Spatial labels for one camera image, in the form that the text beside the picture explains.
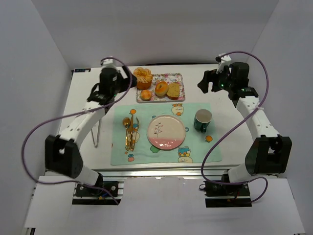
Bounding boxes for brown bread slice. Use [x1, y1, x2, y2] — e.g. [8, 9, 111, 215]
[166, 82, 180, 100]

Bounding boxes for silver metal tongs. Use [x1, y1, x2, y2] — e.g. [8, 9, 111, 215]
[91, 119, 102, 148]

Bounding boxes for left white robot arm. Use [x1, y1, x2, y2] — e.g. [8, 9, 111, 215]
[45, 67, 136, 188]

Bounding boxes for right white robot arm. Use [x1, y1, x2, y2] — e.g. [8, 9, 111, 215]
[198, 62, 292, 185]

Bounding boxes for floral rectangular tray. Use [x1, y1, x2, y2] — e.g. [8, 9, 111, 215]
[136, 73, 185, 103]

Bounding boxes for dark green mug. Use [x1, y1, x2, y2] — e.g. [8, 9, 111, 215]
[194, 109, 212, 134]

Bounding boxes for orange bundt cake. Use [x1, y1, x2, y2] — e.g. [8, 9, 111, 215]
[133, 67, 153, 90]

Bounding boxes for small round bun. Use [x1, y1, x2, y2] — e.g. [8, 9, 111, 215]
[140, 90, 152, 101]

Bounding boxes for gold spoon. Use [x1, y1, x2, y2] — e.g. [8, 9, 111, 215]
[122, 117, 130, 151]

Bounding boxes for gold knife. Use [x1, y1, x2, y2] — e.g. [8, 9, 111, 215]
[129, 114, 134, 151]

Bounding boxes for green cartoon placemat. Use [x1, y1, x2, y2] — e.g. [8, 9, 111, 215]
[111, 103, 219, 165]

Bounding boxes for pink white ceramic plate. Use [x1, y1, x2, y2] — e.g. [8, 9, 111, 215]
[147, 115, 186, 150]

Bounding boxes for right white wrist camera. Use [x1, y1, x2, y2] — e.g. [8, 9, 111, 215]
[215, 53, 232, 74]

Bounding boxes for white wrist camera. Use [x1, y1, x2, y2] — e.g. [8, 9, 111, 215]
[100, 58, 116, 69]
[215, 53, 232, 74]

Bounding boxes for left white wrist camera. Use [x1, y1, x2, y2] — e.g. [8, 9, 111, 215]
[100, 58, 116, 69]

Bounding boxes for glazed ring donut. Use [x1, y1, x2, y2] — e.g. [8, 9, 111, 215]
[155, 81, 169, 97]

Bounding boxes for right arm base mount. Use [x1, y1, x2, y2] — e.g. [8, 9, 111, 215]
[202, 181, 252, 208]

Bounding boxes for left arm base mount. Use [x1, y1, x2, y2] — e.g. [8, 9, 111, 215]
[72, 181, 124, 206]

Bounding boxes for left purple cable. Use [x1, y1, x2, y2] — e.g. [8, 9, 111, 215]
[21, 57, 133, 205]

